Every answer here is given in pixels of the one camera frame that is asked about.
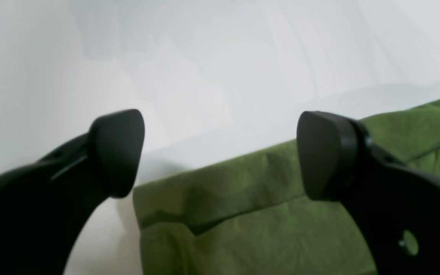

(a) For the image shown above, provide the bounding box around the image-right left gripper left finger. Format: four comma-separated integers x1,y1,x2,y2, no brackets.
0,109,145,275

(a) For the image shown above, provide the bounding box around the image-right left gripper right finger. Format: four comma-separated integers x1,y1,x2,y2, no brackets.
296,111,440,275

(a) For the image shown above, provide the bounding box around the olive green T-shirt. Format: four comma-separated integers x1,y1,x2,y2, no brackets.
133,100,440,275

